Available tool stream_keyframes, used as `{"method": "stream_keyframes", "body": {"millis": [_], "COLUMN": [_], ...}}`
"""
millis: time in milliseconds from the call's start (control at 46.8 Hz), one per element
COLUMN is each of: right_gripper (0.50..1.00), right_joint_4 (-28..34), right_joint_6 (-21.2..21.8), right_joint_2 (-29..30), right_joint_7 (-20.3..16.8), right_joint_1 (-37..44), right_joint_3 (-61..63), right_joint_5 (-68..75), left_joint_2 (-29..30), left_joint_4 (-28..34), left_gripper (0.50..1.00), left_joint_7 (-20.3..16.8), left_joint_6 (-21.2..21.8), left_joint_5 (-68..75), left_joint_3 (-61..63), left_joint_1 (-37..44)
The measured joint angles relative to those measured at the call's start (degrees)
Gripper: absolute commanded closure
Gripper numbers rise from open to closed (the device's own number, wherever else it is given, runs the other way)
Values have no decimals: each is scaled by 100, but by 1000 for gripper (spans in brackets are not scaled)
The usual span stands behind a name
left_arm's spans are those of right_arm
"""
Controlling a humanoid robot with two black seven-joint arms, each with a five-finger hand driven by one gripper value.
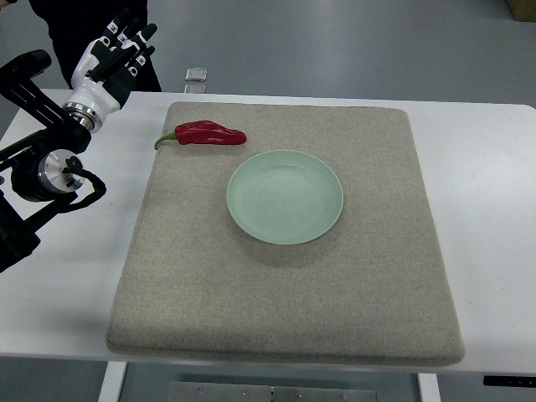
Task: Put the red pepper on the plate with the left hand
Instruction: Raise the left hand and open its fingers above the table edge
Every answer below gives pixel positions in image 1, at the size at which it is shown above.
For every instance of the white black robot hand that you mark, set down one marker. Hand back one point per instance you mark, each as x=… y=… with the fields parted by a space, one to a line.
x=109 y=69

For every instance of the red pepper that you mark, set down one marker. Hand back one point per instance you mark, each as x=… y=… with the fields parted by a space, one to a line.
x=203 y=133

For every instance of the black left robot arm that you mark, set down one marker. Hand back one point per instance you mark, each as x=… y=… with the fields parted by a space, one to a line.
x=45 y=165

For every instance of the lower floor outlet plate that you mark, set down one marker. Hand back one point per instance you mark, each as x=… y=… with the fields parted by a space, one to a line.
x=195 y=88

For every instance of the light green plate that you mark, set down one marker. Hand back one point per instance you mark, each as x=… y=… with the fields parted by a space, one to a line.
x=285 y=197

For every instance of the person in black clothes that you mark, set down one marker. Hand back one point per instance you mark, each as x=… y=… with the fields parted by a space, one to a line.
x=72 y=25

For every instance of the beige felt mat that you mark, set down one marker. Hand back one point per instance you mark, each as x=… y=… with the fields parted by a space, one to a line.
x=372 y=290

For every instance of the left white table leg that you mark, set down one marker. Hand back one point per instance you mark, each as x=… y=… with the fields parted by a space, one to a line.
x=110 y=390

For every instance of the white table leg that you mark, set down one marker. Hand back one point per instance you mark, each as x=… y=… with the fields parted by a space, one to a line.
x=429 y=388
x=110 y=390

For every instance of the cardboard box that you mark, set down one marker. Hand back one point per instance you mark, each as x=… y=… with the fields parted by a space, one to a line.
x=523 y=10

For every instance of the right white table leg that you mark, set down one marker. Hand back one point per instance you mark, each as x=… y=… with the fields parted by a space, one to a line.
x=429 y=388

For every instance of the black table control panel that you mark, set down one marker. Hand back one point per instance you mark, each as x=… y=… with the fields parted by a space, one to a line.
x=509 y=381

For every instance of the metal base plate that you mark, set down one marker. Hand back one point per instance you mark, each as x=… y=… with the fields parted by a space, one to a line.
x=195 y=391

